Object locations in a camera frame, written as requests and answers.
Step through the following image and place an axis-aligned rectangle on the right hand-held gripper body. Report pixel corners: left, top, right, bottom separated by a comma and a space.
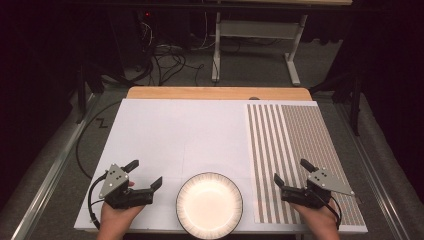
280, 167, 355, 210

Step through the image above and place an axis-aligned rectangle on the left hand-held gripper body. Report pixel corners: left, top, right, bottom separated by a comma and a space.
98, 163, 155, 210

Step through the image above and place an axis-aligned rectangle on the white plate with dark rim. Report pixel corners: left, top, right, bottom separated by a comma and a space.
175, 171, 244, 240

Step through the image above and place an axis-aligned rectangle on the person's right hand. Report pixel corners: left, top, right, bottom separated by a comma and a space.
289, 199, 341, 240

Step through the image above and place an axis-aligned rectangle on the person's left hand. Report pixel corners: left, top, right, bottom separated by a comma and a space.
96, 201, 146, 240

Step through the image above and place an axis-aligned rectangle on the striped grey white placemat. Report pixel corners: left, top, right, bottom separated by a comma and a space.
246, 103, 368, 227

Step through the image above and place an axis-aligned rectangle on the white board sheet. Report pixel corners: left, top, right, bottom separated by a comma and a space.
73, 98, 369, 234

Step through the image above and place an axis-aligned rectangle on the black metal stand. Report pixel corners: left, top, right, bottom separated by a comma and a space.
311, 71, 363, 137
75, 63, 105, 125

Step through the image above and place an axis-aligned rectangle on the white-framed desk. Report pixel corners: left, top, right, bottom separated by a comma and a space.
203, 0, 353, 87

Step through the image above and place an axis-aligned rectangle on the dark equipment box red light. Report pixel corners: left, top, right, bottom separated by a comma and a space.
133, 8, 191, 51

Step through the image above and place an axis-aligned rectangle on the left hand-held gripper black cable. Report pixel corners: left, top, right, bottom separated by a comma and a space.
87, 171, 109, 231

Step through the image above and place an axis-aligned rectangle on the hand-held gripper black cable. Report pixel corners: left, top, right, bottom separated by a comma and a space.
314, 190, 343, 231
87, 171, 109, 231

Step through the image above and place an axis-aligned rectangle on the right hand-held gripper black cable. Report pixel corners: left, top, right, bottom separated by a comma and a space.
314, 190, 343, 231

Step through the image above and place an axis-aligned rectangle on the black floor cable loop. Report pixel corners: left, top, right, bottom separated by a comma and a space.
75, 99, 123, 179

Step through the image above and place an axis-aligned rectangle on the aluminium floor rail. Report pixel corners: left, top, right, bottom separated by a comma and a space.
334, 101, 413, 240
11, 93, 101, 240

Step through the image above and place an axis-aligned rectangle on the tangle of floor cables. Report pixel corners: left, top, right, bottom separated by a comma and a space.
133, 19, 206, 87

